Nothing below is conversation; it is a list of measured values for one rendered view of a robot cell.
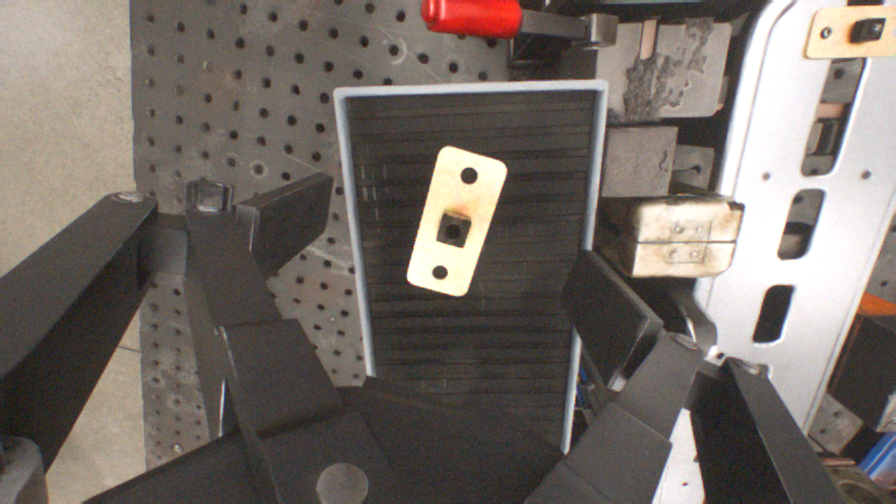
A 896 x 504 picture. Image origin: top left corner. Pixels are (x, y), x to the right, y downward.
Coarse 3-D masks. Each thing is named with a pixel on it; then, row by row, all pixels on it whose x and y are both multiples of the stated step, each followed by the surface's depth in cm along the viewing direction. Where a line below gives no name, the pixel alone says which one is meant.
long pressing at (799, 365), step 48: (768, 0) 30; (816, 0) 30; (768, 48) 31; (768, 96) 33; (816, 96) 33; (864, 96) 32; (720, 144) 35; (768, 144) 34; (864, 144) 34; (720, 192) 35; (768, 192) 36; (864, 192) 35; (768, 240) 37; (816, 240) 37; (864, 240) 37; (720, 288) 39; (768, 288) 39; (816, 288) 39; (864, 288) 39; (720, 336) 41; (816, 336) 41; (816, 384) 43; (672, 480) 49
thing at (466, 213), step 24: (456, 168) 20; (480, 168) 20; (504, 168) 20; (432, 192) 21; (456, 192) 20; (480, 192) 20; (432, 216) 21; (456, 216) 20; (480, 216) 21; (432, 240) 21; (456, 240) 20; (480, 240) 21; (432, 264) 22; (456, 264) 22; (432, 288) 23; (456, 288) 22
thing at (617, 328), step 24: (576, 264) 19; (600, 264) 17; (576, 288) 18; (600, 288) 15; (624, 288) 14; (576, 312) 17; (600, 312) 15; (624, 312) 13; (648, 312) 13; (600, 336) 14; (624, 336) 13; (648, 336) 12; (600, 360) 14; (624, 360) 13; (624, 384) 13
